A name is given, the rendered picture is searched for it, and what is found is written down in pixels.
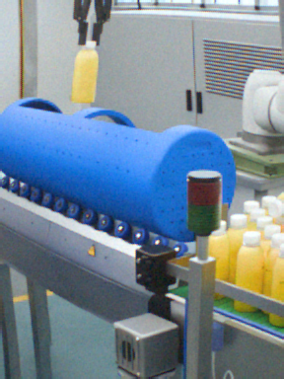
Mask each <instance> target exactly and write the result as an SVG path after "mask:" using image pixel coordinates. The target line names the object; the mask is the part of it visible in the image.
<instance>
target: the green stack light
mask: <svg viewBox="0 0 284 379"><path fill-rule="evenodd" d="M221 220H222V201H221V202H220V203H218V204H214V205H194V204H190V203H188V202H186V228H187V229H188V230H189V231H192V232H195V233H213V232H216V231H217V230H218V229H219V228H220V227H221Z"/></svg>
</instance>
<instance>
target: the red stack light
mask: <svg viewBox="0 0 284 379"><path fill-rule="evenodd" d="M186 201H187V202H188V203H190V204H194V205H214V204H218V203H220V202H221V201H222V180H220V181H218V182H216V183H210V184H200V183H193V182H191V181H189V180H186Z"/></svg>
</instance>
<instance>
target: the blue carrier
mask: <svg viewBox="0 0 284 379"><path fill-rule="evenodd" d="M103 114H104V115H106V116H108V117H109V118H110V119H112V120H113V121H114V123H115V124H113V123H108V122H104V121H99V120H95V119H92V117H95V116H98V115H103ZM0 171H1V173H3V174H4V175H5V176H7V177H10V178H12V179H14V180H18V181H19V182H21V183H23V184H28V185H30V186H31V187H32V188H35V189H40V190H41V191H44V192H47V193H51V194H53V195H54V196H56V197H59V198H64V199H66V200H67V201H69V202H72V203H74V204H75V203H78V204H80V205H81V206H83V207H85V208H88V209H94V210H96V211H97V212H98V213H101V214H103V215H108V216H110V217H111V218H112V219H114V220H117V221H120V222H126V223H128V224H129V225H130V226H133V227H136V228H139V229H145V230H147V231H148V232H149V233H153V234H156V235H159V236H165V237H167V238H169V239H172V240H175V241H178V242H184V243H190V242H195V241H194V232H192V231H189V230H188V229H187V228H186V180H187V178H186V176H187V175H188V174H189V173H190V172H194V171H214V172H218V173H219V174H220V175H221V176H222V179H221V180H222V204H224V203H227V204H228V210H229V208H230V206H231V204H232V201H233V198H234V194H235V189H236V182H237V171H236V164H235V160H234V157H233V155H232V152H231V150H230V148H229V147H228V145H227V144H226V143H225V141H224V140H223V139H222V138H221V137H219V136H218V135H217V134H215V133H213V132H212V131H209V130H206V129H203V128H201V127H196V126H191V125H179V126H175V127H173V128H170V129H168V130H166V131H165V132H164V131H163V132H162V133H159V132H153V131H149V130H144V129H140V128H136V127H135V125H134V124H133V123H132V122H131V121H130V120H129V119H128V118H127V117H126V116H125V115H124V114H121V113H119V112H117V111H113V110H104V109H99V108H86V109H82V110H79V111H77V112H76V113H74V114H72V115H71V114H70V115H67V114H63V113H62V110H61V109H59V108H58V107H57V106H56V105H55V103H51V102H49V101H48V100H45V99H36V98H26V99H21V100H18V101H17V102H15V103H13V104H11V106H9V107H8V108H7V109H6V110H5V111H3V112H2V113H1V114H0Z"/></svg>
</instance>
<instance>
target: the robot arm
mask: <svg viewBox="0 0 284 379"><path fill-rule="evenodd" d="M91 1H93V0H83V4H82V0H74V13H73V19H74V20H76V21H77V23H79V28H78V32H77V33H79V38H78V45H86V37H87V32H88V27H89V22H86V20H87V17H88V12H89V9H90V6H91ZM94 1H95V2H96V23H93V36H92V41H95V42H96V45H100V34H101V33H102V32H103V24H104V23H106V22H109V19H110V12H111V5H112V0H105V4H104V0H94ZM277 2H278V16H279V31H280V36H281V44H282V59H283V65H284V0H277ZM237 136H238V137H239V138H233V139H229V144H230V145H234V146H238V147H241V148H243V149H246V150H248V151H251V152H254V153H256V154H258V155H262V156H265V155H266V156H269V155H277V154H284V76H283V75H282V74H281V73H280V72H277V71H274V70H258V69H255V70H253V73H250V74H249V77H248V79H247V81H246V85H245V89H244V99H243V131H237Z"/></svg>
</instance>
